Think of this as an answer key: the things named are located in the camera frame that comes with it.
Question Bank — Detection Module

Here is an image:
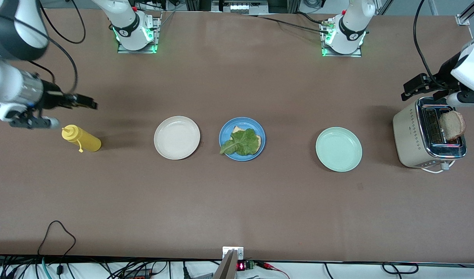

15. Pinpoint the yellow squeeze bottle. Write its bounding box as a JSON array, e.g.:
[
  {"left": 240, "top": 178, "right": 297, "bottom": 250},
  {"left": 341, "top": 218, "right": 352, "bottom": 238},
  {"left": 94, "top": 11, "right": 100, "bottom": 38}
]
[{"left": 62, "top": 124, "right": 102, "bottom": 153}]

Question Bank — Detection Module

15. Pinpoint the brown toast slice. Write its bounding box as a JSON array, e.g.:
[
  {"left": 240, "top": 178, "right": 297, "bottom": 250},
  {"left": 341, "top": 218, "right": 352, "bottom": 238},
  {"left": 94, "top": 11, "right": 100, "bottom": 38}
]
[
  {"left": 231, "top": 125, "right": 262, "bottom": 154},
  {"left": 439, "top": 111, "right": 466, "bottom": 141}
]

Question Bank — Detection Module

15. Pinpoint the green lettuce leaf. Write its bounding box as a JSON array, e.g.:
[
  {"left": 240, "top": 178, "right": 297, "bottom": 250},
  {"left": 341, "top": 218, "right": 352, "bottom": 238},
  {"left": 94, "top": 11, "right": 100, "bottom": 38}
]
[{"left": 220, "top": 128, "right": 260, "bottom": 157}]

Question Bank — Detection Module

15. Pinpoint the pale green round plate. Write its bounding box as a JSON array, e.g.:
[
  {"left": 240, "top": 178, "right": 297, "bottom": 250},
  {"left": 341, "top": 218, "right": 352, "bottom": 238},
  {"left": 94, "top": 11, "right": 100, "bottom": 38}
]
[{"left": 315, "top": 127, "right": 363, "bottom": 172}]

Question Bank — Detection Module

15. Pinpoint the beige round plate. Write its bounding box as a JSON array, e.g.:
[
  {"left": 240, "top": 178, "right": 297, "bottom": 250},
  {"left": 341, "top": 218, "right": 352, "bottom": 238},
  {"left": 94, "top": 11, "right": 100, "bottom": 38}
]
[{"left": 154, "top": 116, "right": 201, "bottom": 160}]

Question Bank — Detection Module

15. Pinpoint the blue round plate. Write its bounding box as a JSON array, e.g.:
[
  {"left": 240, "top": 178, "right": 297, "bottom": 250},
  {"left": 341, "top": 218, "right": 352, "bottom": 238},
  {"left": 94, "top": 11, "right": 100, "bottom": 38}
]
[{"left": 219, "top": 117, "right": 266, "bottom": 161}]

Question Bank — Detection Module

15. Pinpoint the beige chrome toaster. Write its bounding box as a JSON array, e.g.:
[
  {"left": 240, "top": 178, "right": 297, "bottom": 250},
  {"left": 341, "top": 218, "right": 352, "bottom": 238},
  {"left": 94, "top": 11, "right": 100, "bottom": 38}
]
[{"left": 393, "top": 96, "right": 467, "bottom": 169}]

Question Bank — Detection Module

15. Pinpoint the aluminium corner profile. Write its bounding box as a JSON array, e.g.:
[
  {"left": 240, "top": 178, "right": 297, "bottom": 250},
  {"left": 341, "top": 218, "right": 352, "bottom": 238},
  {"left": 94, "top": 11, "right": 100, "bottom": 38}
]
[{"left": 455, "top": 0, "right": 474, "bottom": 26}]

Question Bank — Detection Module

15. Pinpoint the grey electronics box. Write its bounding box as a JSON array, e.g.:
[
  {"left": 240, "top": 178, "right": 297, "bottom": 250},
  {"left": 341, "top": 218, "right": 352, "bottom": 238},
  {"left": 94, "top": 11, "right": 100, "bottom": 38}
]
[{"left": 211, "top": 0, "right": 269, "bottom": 15}]

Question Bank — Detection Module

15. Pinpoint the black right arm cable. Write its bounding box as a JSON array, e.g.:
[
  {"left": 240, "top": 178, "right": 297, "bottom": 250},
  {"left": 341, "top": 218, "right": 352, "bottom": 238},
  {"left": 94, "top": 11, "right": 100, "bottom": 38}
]
[{"left": 0, "top": 0, "right": 86, "bottom": 96}]

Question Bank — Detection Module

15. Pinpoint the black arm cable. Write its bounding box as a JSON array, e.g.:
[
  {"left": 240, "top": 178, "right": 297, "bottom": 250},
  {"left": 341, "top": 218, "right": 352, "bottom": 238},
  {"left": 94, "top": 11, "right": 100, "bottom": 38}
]
[
  {"left": 0, "top": 0, "right": 86, "bottom": 96},
  {"left": 413, "top": 0, "right": 454, "bottom": 85}
]

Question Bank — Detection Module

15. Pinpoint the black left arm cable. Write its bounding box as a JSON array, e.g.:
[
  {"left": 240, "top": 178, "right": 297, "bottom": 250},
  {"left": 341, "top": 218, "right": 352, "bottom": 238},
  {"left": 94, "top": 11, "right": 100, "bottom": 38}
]
[{"left": 413, "top": 0, "right": 454, "bottom": 85}]

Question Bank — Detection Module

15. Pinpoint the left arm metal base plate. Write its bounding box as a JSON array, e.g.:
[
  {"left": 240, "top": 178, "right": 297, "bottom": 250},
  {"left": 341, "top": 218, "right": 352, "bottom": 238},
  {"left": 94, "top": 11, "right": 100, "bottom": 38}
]
[{"left": 321, "top": 19, "right": 363, "bottom": 58}]

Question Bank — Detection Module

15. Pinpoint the white toaster cord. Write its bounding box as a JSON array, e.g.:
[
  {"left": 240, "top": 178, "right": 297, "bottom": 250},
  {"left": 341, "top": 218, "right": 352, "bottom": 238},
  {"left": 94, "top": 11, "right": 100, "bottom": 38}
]
[{"left": 421, "top": 161, "right": 455, "bottom": 174}]

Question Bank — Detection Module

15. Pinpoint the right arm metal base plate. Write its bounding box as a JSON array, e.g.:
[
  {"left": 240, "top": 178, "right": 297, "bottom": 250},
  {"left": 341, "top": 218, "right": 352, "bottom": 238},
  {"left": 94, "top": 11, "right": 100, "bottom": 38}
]
[{"left": 117, "top": 12, "right": 162, "bottom": 54}]

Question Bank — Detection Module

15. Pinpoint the thin black looped cable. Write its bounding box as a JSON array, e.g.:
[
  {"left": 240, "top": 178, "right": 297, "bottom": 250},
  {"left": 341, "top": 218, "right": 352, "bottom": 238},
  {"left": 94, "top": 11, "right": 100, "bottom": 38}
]
[{"left": 37, "top": 220, "right": 77, "bottom": 257}]

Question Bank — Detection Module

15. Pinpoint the black cable across table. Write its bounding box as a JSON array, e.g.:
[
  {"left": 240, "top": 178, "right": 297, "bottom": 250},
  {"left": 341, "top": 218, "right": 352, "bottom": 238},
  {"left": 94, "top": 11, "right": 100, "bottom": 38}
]
[{"left": 237, "top": 12, "right": 332, "bottom": 34}]

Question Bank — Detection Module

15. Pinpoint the black coiled floor cable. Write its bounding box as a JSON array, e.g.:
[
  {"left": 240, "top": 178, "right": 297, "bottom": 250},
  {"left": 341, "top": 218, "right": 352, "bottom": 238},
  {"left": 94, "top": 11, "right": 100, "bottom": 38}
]
[{"left": 382, "top": 262, "right": 419, "bottom": 275}]

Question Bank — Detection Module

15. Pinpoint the grey metal camera bracket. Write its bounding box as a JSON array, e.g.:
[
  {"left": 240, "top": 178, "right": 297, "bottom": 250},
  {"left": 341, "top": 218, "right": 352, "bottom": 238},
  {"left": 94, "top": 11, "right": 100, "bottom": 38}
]
[{"left": 213, "top": 246, "right": 244, "bottom": 279}]

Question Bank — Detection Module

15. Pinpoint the red clip lead wire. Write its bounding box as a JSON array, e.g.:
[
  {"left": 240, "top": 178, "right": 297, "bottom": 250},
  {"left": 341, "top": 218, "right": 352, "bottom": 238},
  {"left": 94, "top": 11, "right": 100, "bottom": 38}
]
[{"left": 256, "top": 261, "right": 290, "bottom": 279}]

